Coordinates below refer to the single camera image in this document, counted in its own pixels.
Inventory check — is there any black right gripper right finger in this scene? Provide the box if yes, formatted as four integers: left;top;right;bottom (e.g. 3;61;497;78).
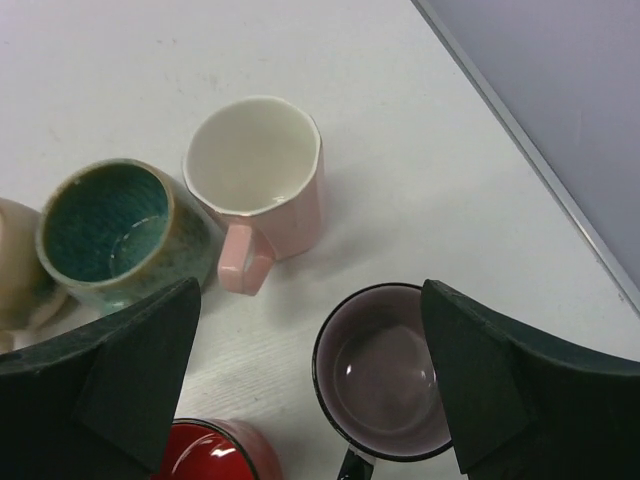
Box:
421;280;639;475

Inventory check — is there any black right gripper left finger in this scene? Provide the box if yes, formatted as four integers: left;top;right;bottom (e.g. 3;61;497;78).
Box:
1;278;201;475

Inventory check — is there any red mug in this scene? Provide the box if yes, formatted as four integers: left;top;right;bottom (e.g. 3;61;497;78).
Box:
151;418;284;480

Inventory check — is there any beige round mug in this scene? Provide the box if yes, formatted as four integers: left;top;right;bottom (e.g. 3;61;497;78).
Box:
1;198;67;354

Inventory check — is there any purple mug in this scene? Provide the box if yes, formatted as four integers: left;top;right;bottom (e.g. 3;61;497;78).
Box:
312;282;453;479

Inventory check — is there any green glazed mug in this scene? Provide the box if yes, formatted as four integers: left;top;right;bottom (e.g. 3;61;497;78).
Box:
35;159;221;315

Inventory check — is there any pink mug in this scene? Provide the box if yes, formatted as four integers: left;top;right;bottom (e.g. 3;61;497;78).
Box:
182;95;325;296

